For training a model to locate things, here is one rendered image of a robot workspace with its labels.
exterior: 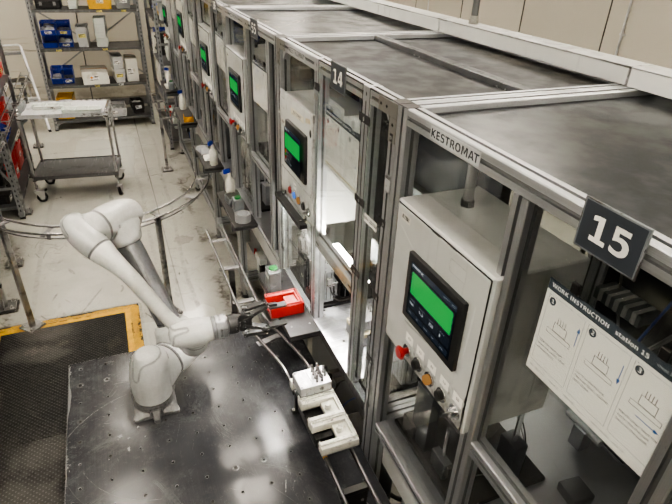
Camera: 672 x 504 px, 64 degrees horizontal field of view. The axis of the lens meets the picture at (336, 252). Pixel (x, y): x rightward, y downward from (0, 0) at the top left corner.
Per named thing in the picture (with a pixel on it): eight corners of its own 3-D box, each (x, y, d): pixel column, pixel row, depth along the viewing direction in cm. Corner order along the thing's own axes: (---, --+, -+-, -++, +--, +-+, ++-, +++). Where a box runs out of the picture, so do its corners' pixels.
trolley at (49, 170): (35, 203, 533) (10, 110, 486) (44, 183, 577) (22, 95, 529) (124, 196, 555) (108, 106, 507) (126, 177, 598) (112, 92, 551)
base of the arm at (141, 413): (134, 431, 211) (132, 421, 208) (130, 393, 228) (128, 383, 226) (182, 419, 217) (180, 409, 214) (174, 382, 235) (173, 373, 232)
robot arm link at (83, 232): (91, 244, 191) (119, 229, 201) (54, 212, 192) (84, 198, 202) (84, 267, 199) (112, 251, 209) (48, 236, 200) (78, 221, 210)
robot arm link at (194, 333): (209, 310, 195) (208, 320, 207) (165, 319, 190) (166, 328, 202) (215, 338, 192) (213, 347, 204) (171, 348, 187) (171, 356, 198)
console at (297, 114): (276, 188, 250) (273, 88, 227) (332, 180, 260) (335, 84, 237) (305, 227, 217) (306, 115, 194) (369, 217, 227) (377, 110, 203)
